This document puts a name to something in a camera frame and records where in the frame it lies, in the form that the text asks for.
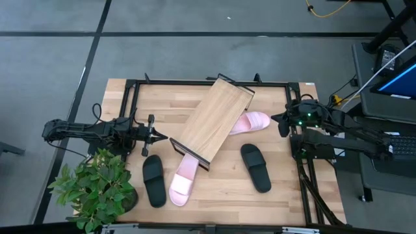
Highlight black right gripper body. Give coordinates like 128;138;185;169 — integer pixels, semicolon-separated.
278;107;298;138

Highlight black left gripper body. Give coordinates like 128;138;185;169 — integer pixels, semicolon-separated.
129;114;155;157

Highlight pink slide sandal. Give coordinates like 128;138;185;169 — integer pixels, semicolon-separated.
168;153;200;207
229;111;271;136

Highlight black slide sandal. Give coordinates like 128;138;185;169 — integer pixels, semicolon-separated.
240;143;272;194
142;154;167;209

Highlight black plant pot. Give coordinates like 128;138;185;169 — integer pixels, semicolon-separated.
122;188;139;212

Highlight green artificial plant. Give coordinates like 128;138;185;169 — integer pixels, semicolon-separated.
47;148;136;234

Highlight grey desk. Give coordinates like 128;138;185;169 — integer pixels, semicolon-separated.
352;42;416;202

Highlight black power adapter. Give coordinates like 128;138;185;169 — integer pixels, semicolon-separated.
373;45;399;74

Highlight monitor with blue screen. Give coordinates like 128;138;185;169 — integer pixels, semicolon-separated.
370;55;416;100

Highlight black laptop keyboard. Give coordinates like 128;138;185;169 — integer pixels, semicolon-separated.
388;133;416;161

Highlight grey furniture foot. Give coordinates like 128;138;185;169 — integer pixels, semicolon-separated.
0;141;26;157

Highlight black slanted desk leg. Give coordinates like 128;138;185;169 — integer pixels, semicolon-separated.
362;0;416;55

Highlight black aluminium table frame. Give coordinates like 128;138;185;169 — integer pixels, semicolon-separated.
118;73;346;227

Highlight wooden shelf black metal frame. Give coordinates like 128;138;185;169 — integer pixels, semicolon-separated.
168;73;256;172

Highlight black front frame bar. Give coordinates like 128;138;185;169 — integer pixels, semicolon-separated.
0;222;416;234

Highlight white cable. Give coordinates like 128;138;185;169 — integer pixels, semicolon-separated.
341;38;416;111

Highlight yellow cable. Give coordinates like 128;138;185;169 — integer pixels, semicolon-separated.
304;0;352;19

